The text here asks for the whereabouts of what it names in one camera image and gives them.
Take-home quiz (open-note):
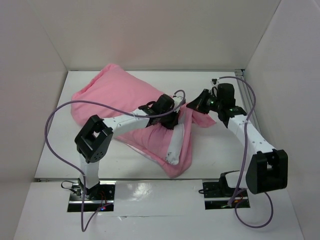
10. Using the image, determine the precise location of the white pillow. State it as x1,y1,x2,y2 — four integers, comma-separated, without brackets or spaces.
165,123,185,166

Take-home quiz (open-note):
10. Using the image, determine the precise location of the pink pillowcase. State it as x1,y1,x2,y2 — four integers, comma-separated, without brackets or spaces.
71,64,216,178

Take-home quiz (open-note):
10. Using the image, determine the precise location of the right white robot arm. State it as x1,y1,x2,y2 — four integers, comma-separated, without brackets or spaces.
186,83,288,196

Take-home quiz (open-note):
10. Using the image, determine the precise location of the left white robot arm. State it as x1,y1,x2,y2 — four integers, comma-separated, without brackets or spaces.
74,94,186,200

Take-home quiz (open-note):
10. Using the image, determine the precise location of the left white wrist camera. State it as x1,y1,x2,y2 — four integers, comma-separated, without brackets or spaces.
172,95,186,109

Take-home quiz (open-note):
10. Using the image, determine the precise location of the aluminium frame rail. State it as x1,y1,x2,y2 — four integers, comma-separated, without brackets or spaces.
234,69,253,113

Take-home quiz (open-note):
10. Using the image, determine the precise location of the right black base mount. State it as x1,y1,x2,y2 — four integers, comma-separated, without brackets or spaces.
198,181,251,210

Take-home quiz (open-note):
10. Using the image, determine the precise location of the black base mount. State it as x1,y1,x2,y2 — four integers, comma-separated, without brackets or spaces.
198,181,251,210
60,180,116,213

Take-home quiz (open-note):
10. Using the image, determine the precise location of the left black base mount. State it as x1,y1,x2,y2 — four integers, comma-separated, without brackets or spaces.
60,180,116,213

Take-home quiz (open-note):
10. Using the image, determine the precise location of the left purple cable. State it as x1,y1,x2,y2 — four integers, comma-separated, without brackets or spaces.
44,89,187,232

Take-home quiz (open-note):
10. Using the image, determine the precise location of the purple cable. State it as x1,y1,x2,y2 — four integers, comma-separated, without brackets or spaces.
211,76,275,228
44,89,187,232

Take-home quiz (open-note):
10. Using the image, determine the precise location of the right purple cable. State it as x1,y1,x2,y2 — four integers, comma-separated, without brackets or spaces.
211,76,275,228

